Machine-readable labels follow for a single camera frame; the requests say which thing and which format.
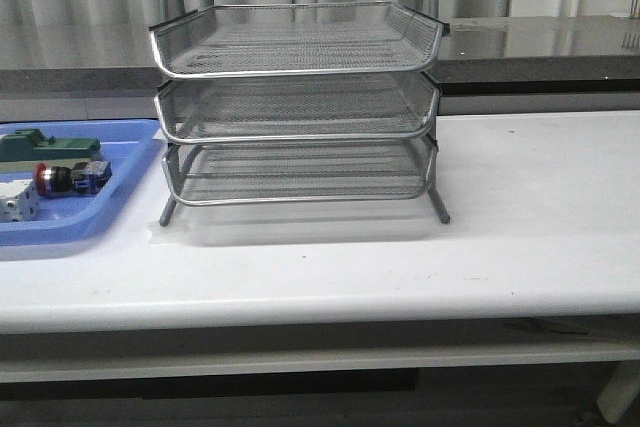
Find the silver mesh tray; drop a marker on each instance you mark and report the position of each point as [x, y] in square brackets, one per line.
[236, 173]
[235, 41]
[305, 108]

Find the red emergency stop button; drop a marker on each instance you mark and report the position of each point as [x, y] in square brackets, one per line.
[84, 178]

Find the silver mesh bottom tray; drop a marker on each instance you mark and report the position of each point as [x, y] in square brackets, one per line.
[236, 173]

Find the silver mesh top tray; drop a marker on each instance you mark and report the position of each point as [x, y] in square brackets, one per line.
[235, 41]

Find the blue plastic tray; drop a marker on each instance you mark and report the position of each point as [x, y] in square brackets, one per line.
[129, 145]

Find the green electrical module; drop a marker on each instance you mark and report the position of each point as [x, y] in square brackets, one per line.
[22, 149]

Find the white metal block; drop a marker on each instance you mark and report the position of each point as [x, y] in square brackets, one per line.
[19, 201]

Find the steel back counter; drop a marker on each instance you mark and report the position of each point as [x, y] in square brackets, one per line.
[480, 56]

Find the white table leg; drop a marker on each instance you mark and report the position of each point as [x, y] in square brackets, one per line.
[620, 391]

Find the grey metal rack frame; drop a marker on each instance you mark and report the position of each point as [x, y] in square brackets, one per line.
[430, 135]

